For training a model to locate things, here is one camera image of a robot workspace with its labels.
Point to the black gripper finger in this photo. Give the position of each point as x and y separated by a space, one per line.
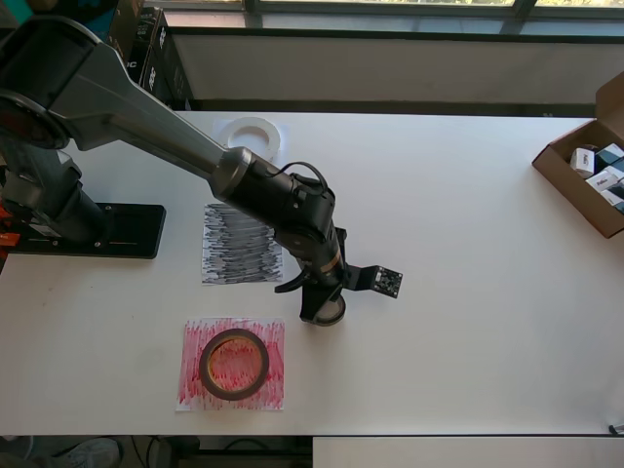
309 304
342 295

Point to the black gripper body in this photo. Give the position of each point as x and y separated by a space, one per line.
324 283

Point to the black tape roll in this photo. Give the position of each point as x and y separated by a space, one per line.
331 319

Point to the red tape roll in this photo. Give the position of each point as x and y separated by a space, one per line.
204 365

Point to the white tape roll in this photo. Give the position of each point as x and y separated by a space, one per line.
275 139

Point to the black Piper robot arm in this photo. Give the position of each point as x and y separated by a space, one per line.
146 127

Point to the black scribbled paper sheet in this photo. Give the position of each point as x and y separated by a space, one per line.
229 263

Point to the red scribbled paper sheet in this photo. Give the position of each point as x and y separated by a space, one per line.
275 390

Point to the plain white paper sheet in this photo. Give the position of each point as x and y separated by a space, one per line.
284 134

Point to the white furniture panel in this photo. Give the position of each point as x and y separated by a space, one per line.
463 453

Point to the open brown cardboard box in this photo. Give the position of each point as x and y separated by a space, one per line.
560 161

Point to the black box with trim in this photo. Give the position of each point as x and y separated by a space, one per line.
170 73

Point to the grey shoe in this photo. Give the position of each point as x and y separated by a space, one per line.
88 456

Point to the small white carton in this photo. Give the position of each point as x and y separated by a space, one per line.
614 200
583 163
600 180

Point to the small dark teal carton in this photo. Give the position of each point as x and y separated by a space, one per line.
609 153

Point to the black AOC monitor box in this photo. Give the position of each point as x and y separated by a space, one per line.
146 29

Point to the teal product box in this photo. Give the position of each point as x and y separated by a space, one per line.
97 14

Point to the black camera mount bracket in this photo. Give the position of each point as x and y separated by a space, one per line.
361 278

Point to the small camera circuit board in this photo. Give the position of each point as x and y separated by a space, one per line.
388 283

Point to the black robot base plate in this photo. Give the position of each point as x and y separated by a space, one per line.
141 234

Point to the dark window frame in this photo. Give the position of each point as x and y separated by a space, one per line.
390 27

